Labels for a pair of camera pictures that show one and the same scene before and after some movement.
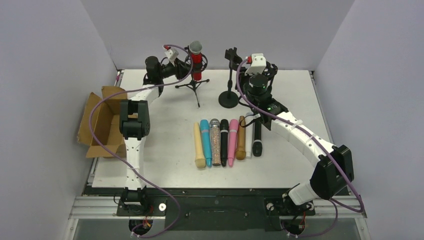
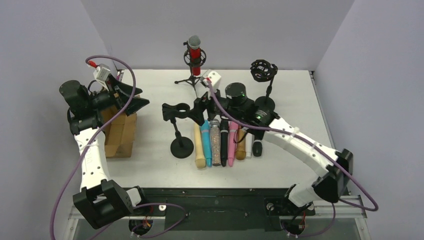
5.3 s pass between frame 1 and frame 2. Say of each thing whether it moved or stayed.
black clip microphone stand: moved
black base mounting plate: stayed
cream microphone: stayed
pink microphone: stayed
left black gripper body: moved
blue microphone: stayed
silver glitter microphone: stayed
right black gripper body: moved
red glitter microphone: moved
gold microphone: stayed
